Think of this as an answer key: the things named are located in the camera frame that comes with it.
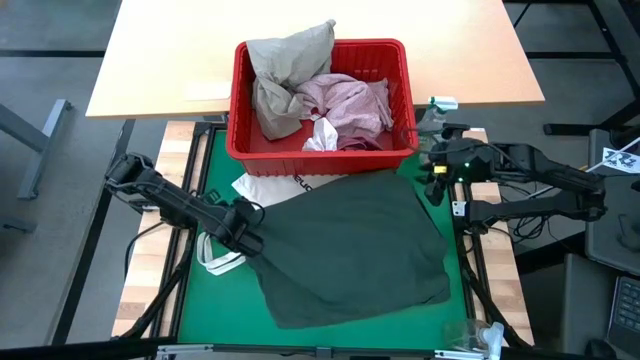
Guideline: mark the pale pink garment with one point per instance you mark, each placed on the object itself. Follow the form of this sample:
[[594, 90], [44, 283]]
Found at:
[[350, 102]]

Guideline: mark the white printed tag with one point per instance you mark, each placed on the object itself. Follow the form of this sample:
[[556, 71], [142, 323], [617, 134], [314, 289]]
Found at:
[[620, 161]]

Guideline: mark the light wooden desk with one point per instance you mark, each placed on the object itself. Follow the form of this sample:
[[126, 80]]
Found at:
[[150, 50]]

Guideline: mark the silver aluminium bar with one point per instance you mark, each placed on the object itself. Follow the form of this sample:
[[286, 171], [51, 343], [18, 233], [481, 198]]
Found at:
[[200, 351]]

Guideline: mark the grey plastic cabinet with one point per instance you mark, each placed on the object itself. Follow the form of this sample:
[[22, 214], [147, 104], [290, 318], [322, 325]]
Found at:
[[615, 240]]

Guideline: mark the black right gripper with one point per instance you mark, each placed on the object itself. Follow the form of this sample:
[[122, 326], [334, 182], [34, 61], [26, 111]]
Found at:
[[450, 157]]

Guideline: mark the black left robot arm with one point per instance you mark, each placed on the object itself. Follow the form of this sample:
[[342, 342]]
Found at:
[[170, 200]]

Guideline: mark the green table mat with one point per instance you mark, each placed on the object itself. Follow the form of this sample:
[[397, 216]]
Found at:
[[225, 310]]

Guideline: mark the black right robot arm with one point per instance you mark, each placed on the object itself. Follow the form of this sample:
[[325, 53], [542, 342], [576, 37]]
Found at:
[[545, 172]]

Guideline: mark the pump bottle with orange liquid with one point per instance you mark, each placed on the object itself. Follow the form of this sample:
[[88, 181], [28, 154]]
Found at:
[[456, 131]]

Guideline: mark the black metal desk frame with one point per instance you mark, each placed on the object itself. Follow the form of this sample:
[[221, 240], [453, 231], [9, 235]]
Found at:
[[615, 40]]

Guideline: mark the white printed tote bag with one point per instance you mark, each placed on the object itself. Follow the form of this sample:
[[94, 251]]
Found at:
[[270, 187]]

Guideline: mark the dark green garment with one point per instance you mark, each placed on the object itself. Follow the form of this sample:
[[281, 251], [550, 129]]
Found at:
[[350, 245]]

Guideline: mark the black metal table frame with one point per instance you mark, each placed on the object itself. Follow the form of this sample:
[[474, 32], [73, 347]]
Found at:
[[187, 162]]

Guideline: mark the white paper label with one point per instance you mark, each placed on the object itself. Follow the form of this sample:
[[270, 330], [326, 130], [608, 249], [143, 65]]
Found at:
[[206, 90]]

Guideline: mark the black keyboard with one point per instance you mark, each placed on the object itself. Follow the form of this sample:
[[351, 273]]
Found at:
[[627, 310]]

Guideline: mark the small white cloth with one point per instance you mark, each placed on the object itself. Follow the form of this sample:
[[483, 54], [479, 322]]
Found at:
[[322, 137]]

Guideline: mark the maroon garment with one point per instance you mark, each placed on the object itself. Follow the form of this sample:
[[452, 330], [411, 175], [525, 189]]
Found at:
[[360, 143]]

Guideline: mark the grey beige garment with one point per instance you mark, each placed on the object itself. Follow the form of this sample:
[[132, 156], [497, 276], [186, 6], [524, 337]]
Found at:
[[285, 60]]

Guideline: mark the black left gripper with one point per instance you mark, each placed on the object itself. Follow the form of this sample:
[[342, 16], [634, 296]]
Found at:
[[246, 230]]

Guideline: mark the red plastic laundry basket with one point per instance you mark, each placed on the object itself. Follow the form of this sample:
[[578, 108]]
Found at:
[[320, 162]]

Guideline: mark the clear plastic spray bottle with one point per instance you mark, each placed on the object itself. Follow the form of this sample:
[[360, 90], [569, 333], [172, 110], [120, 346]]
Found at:
[[477, 337]]

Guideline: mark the spray bottle with white trigger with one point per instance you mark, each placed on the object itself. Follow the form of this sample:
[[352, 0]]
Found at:
[[440, 105]]

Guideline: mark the grey metal desk leg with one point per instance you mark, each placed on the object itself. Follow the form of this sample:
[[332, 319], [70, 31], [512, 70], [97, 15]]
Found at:
[[45, 135]]

